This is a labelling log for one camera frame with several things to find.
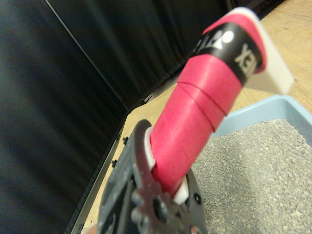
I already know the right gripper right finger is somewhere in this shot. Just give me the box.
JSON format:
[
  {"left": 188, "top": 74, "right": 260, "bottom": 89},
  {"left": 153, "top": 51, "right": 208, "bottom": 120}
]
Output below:
[{"left": 132, "top": 119, "right": 208, "bottom": 234}]

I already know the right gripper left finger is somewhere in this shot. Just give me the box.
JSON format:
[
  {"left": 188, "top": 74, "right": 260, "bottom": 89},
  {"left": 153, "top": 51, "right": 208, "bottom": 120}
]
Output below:
[{"left": 97, "top": 136, "right": 137, "bottom": 234}]

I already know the blue litter tray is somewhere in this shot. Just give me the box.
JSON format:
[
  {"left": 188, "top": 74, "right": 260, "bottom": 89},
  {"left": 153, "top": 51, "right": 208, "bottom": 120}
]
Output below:
[{"left": 190, "top": 95, "right": 312, "bottom": 234}]

